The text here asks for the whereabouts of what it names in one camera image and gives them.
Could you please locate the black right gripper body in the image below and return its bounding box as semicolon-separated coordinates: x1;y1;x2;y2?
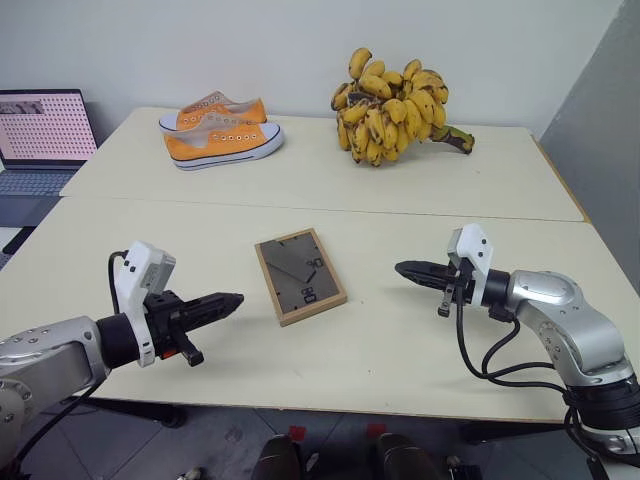
437;256;476;318

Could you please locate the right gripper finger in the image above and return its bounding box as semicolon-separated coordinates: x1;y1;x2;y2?
394;259;454;277
405;273;454;291

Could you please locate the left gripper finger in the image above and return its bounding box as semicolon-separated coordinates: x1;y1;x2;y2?
180;292;246;316
181;308;237;333

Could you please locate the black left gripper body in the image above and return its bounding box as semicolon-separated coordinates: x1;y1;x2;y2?
143;291;206;368

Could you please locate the wooden framed square clock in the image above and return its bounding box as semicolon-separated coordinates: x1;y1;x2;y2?
253;227;349;329

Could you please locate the yellow banana bunch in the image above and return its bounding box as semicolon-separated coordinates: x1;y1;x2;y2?
329;46;477;169

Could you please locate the orange canvas sneaker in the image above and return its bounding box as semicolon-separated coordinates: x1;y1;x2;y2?
164;113;287;174
158;90;269;135

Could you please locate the dark rounded shape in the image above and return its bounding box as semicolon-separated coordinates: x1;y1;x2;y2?
375;431;444;480
253;433;304;480

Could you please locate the grey laptop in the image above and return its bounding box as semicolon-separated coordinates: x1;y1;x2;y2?
0;89;99;200

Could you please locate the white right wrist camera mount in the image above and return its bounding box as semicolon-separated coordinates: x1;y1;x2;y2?
446;223;496;307

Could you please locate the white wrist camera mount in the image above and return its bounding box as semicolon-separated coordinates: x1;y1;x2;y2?
115;240;178;369
446;223;496;307

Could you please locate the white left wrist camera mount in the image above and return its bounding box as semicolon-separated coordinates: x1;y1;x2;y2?
115;240;178;369

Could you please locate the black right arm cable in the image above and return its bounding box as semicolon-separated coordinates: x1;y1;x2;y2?
452;294;609;480

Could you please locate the black table bracket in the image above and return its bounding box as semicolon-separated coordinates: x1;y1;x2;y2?
58;397;187;429
458;422;569;447

